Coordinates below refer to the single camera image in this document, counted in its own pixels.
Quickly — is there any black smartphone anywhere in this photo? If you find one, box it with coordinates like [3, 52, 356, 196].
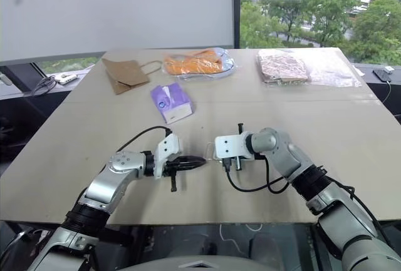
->
[372, 69, 392, 83]

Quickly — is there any clear bag with white cloth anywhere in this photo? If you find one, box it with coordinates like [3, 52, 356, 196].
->
[305, 50, 363, 89]

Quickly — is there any thin white cord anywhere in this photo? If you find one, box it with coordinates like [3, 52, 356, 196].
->
[219, 222, 264, 240]

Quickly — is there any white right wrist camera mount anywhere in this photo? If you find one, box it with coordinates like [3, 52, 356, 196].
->
[214, 133, 248, 160]

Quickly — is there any brown patterned fabric pack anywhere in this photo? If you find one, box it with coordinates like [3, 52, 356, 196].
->
[256, 48, 313, 86]

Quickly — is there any white power strip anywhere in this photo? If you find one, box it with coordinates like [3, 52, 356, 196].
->
[55, 73, 78, 86]

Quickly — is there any black cable bundle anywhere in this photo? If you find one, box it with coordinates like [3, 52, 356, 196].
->
[29, 75, 59, 96]

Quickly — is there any white charging cable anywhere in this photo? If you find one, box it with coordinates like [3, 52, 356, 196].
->
[383, 79, 392, 106]

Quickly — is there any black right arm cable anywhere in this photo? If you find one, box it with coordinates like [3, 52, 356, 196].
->
[221, 155, 294, 194]

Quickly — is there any brown paper bag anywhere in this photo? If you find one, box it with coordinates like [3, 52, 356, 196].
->
[100, 57, 160, 96]

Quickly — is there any purple tissue pack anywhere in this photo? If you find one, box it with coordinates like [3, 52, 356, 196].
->
[149, 82, 195, 125]

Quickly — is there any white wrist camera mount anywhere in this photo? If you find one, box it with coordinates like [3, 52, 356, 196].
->
[214, 133, 248, 160]
[153, 133, 182, 180]

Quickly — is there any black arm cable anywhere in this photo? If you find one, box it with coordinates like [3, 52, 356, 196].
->
[115, 126, 173, 153]
[221, 155, 294, 194]

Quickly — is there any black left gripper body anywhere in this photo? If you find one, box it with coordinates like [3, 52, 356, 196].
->
[164, 157, 182, 193]

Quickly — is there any black window frame post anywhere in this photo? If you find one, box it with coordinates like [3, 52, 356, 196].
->
[233, 0, 242, 49]

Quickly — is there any orange item in clear bag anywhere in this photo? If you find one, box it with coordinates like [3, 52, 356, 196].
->
[162, 46, 242, 81]

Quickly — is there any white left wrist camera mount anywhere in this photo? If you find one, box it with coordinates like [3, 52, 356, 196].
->
[153, 133, 182, 180]

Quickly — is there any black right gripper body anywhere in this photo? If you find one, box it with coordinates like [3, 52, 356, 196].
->
[221, 123, 256, 173]

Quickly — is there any grey robot torso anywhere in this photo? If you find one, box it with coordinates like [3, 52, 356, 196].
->
[137, 253, 301, 271]

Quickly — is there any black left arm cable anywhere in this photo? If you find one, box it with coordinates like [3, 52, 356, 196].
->
[115, 126, 173, 153]

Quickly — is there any large white screen panel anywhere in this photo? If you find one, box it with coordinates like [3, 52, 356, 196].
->
[0, 0, 236, 62]

